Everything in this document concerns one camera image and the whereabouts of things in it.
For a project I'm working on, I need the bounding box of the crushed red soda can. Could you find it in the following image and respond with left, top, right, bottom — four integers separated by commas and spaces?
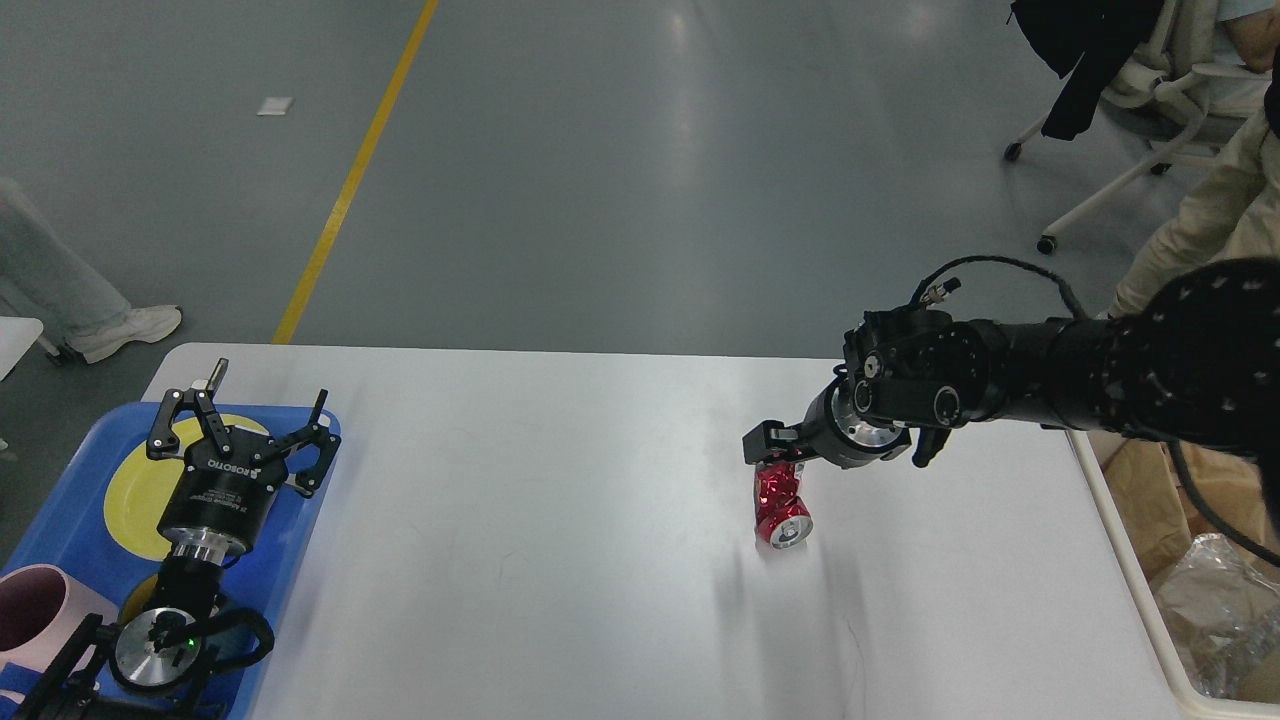
753, 462, 814, 550

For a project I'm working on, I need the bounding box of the beige plastic bin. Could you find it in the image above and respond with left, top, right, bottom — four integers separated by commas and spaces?
1065, 429, 1279, 719

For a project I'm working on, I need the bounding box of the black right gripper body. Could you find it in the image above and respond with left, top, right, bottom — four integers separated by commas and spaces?
800, 378, 911, 469

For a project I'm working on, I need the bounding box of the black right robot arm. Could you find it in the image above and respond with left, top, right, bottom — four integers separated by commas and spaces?
742, 258, 1279, 565

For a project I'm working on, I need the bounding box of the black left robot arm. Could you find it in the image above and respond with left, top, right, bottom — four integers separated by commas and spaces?
3, 359, 342, 719

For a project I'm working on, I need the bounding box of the white wheeled chair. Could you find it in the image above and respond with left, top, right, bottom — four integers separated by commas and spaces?
1004, 1, 1271, 255

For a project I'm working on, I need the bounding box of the person in beige trousers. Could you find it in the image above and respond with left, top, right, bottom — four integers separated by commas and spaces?
1094, 20, 1280, 322

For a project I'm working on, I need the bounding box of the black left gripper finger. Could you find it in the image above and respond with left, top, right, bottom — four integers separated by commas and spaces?
145, 357, 234, 462
250, 388, 340, 498

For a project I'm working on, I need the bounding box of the pink ribbed mug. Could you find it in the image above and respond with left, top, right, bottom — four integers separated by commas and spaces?
1, 564, 120, 719

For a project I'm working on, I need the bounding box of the small white side table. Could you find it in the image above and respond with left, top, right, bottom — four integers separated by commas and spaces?
0, 316, 44, 380

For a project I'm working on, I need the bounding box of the yellow plastic plate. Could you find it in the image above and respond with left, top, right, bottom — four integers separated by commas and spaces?
102, 413, 269, 562

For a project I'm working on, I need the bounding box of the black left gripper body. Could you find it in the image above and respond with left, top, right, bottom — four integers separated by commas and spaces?
157, 455, 282, 561

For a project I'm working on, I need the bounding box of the white cart leg with caster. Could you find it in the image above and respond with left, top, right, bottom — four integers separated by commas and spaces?
1, 297, 82, 366

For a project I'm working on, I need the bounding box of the crushed clear plastic bottle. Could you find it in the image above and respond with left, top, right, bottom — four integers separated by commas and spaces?
1152, 533, 1279, 705

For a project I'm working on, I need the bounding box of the passer-by white shoe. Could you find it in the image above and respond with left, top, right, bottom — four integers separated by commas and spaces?
0, 176, 184, 365

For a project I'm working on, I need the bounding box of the brown paper bag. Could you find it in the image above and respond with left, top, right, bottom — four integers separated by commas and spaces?
1087, 430, 1277, 582

